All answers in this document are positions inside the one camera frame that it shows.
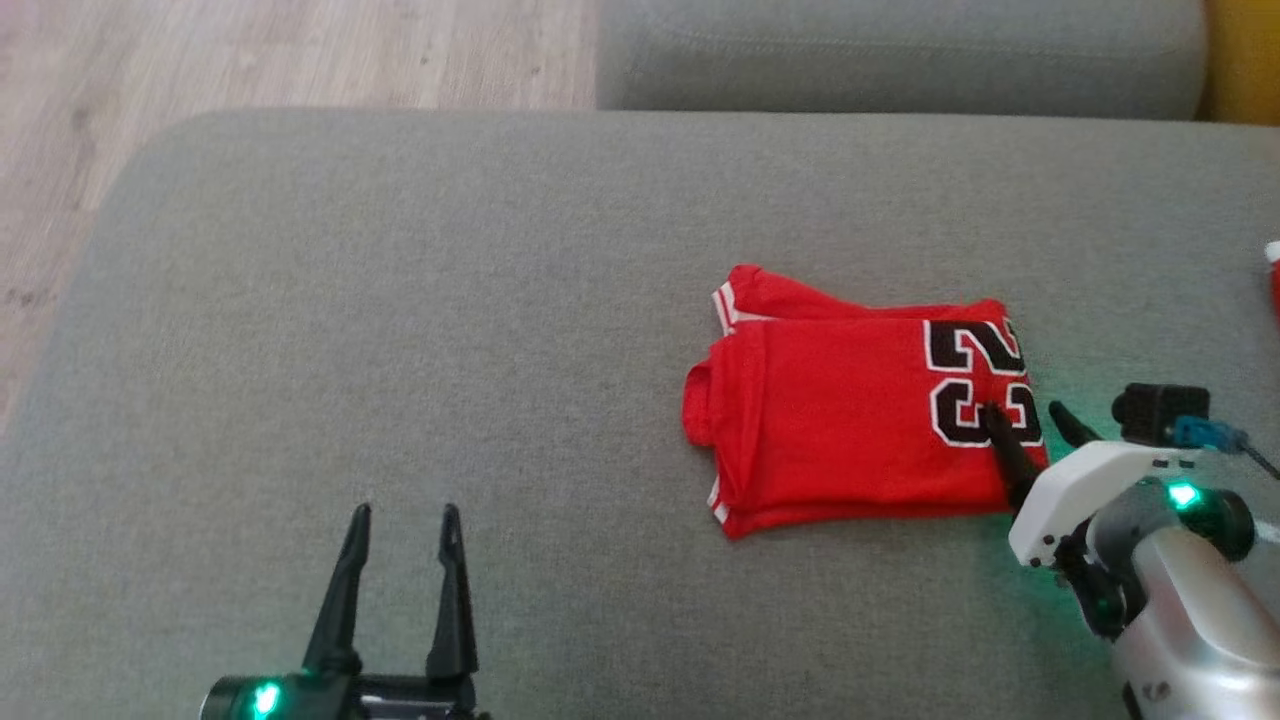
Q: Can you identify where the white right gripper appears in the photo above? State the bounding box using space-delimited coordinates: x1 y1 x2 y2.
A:
980 400 1202 570

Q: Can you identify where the blue plug camera cable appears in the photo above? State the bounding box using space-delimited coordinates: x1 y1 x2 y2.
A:
1172 415 1280 479

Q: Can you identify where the red white basketball jersey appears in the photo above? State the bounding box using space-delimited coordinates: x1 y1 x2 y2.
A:
683 263 1051 541

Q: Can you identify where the yellow upholstered panel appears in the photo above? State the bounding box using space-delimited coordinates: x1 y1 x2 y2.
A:
1200 0 1280 126

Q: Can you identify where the large grey sofa seat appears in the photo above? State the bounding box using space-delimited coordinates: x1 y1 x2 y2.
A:
0 108 1280 720

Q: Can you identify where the small grey sofa cushion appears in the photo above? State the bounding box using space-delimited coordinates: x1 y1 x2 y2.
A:
595 0 1209 121

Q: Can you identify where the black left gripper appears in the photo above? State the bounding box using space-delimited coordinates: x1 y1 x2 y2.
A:
200 503 491 720

